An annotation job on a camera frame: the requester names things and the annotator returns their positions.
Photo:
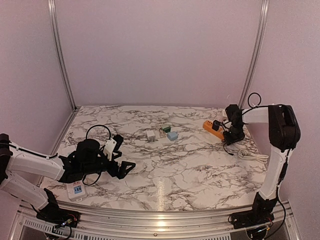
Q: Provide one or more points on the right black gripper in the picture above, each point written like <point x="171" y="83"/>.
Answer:
<point x="228" y="140"/>

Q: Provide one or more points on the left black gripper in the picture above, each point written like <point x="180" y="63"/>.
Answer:
<point x="121" y="174"/>

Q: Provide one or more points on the black adapter with cable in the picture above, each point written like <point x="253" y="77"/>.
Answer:
<point x="215" y="126"/>

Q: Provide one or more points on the orange power strip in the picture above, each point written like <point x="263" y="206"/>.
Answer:
<point x="207" y="125"/>

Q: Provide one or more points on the green plug adapter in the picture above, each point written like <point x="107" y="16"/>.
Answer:
<point x="166" y="128"/>

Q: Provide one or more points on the light blue plug adapter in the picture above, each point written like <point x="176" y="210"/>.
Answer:
<point x="172" y="135"/>

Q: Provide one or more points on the white travel adapter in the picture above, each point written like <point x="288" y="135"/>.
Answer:
<point x="224" y="115"/>

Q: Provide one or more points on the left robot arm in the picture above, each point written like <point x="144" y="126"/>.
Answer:
<point x="88" y="158"/>

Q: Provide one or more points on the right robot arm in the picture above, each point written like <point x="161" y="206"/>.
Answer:
<point x="283" y="132"/>

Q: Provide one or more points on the white usb charger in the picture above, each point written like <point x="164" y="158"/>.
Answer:
<point x="150" y="135"/>

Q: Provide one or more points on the white pastel power strip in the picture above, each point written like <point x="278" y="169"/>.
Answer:
<point x="76" y="191"/>

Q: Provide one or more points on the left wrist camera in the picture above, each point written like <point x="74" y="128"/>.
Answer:
<point x="109" y="147"/>

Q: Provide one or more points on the front aluminium rail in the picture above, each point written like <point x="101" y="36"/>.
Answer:
<point x="97" y="223"/>

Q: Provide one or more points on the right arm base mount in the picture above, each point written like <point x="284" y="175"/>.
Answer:
<point x="260" y="213"/>

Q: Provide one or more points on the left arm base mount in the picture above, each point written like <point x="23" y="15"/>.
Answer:
<point x="54" y="214"/>

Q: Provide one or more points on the right aluminium frame post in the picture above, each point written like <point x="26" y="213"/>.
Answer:
<point x="261" y="29"/>

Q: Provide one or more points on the aluminium frame post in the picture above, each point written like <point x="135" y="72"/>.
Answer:
<point x="59" y="51"/>
<point x="261" y="29"/>

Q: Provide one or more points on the left aluminium frame post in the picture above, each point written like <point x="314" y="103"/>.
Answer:
<point x="59" y="51"/>

